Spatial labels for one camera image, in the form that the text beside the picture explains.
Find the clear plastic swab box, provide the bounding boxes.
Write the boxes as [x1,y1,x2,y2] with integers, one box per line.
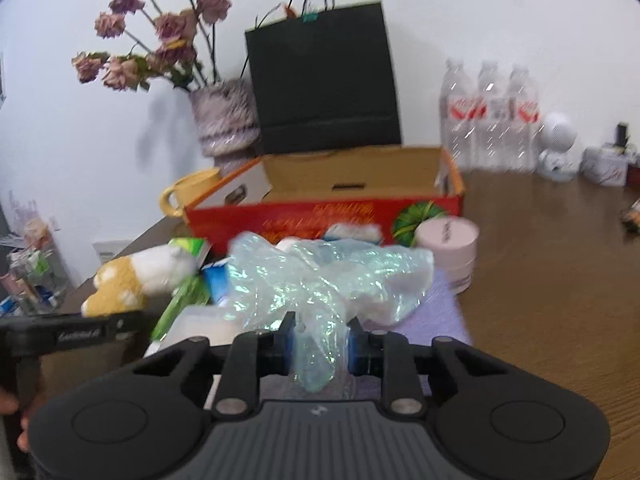
[144,306,243,356]

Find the iridescent plastic bag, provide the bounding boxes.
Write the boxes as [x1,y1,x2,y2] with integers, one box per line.
[224,232,435,393]

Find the purple towel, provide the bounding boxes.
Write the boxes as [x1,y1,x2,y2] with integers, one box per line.
[357,268,472,344]

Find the blue tube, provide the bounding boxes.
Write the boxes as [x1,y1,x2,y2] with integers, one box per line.
[201,258,230,306]

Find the green tissue pack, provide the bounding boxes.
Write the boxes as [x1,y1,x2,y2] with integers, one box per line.
[151,237,210,342]

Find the yellow white plush toy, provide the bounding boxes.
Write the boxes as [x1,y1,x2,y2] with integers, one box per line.
[80,245,198,318]

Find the pink round jar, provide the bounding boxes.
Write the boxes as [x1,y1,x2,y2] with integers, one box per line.
[414,216,480,295]

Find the left hand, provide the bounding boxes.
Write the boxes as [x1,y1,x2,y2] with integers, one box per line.
[0,388,29,452]

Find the white box on floor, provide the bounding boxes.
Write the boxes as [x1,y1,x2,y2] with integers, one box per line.
[92,240,131,264]

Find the orange cardboard box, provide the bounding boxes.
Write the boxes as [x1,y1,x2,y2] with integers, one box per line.
[186,146,465,254]

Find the yellow mug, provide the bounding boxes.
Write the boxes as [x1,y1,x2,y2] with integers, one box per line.
[158,167,221,218]

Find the purple fuzzy vase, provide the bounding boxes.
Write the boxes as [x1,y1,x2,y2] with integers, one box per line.
[189,79,260,176]

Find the middle water bottle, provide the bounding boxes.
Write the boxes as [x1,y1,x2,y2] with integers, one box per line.
[475,61,509,171]

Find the water bottle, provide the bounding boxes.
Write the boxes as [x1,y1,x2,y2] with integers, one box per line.
[439,58,475,171]
[504,65,539,172]
[475,61,509,171]

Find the left water bottle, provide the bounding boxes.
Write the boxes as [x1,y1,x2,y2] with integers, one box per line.
[439,58,475,171]

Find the black paper bag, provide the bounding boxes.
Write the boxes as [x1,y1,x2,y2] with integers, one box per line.
[245,0,401,155]

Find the right water bottle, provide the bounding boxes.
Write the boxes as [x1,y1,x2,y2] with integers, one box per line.
[504,65,539,172]

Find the white robot figurine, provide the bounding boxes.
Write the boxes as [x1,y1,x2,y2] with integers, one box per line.
[536,112,577,183]

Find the snack packets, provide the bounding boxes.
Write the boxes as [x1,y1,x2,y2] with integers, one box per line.
[620,200,640,236]

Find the small tin box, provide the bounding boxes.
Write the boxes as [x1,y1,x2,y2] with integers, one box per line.
[580,148,630,188]

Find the dried pink flowers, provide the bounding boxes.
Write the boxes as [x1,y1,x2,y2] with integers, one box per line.
[70,0,232,93]

